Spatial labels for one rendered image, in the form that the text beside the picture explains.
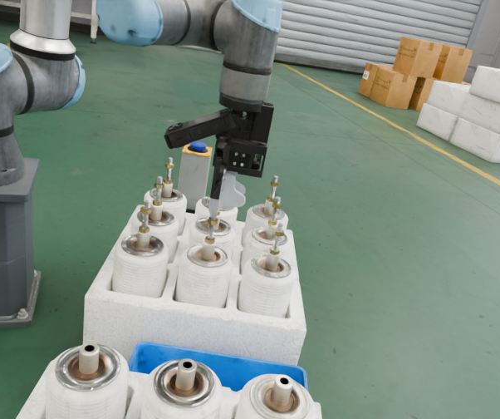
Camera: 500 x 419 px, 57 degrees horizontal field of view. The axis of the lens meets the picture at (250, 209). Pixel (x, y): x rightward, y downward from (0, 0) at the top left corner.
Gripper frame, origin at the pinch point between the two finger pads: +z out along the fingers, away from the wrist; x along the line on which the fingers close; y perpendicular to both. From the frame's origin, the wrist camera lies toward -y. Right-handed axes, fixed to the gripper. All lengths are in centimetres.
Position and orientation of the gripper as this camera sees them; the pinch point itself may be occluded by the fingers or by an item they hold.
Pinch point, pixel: (211, 209)
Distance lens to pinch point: 81.2
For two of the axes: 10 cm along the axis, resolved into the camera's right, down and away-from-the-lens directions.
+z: -1.7, 9.0, 4.1
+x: -0.1, -4.2, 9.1
